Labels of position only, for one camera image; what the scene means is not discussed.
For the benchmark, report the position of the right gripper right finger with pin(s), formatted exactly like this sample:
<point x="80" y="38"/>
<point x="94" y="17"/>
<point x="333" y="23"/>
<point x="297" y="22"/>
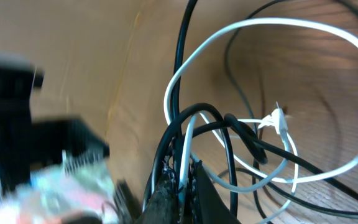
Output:
<point x="205" y="202"/>

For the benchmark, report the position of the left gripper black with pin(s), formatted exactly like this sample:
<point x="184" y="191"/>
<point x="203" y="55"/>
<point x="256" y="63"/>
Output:
<point x="24" y="142"/>

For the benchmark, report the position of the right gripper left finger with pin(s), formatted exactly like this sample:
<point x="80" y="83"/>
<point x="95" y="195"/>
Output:
<point x="161" y="206"/>

